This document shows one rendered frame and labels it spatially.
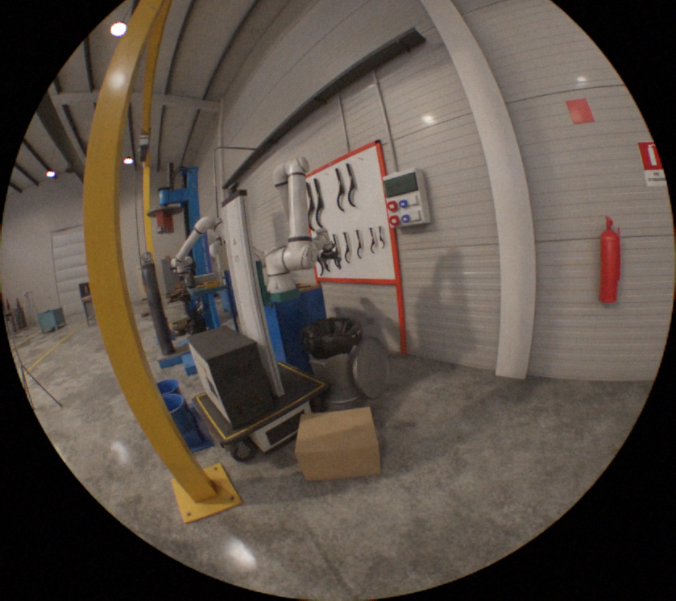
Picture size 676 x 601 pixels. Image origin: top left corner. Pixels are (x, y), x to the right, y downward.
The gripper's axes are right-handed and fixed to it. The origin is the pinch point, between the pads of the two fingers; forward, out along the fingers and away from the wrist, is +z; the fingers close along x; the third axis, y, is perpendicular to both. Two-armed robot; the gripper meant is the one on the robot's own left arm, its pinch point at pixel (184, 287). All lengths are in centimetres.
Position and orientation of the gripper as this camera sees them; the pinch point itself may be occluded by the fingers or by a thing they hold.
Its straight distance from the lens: 284.6
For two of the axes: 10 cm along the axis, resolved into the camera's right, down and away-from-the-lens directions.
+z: 1.4, 9.9, 0.9
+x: 4.6, 0.1, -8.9
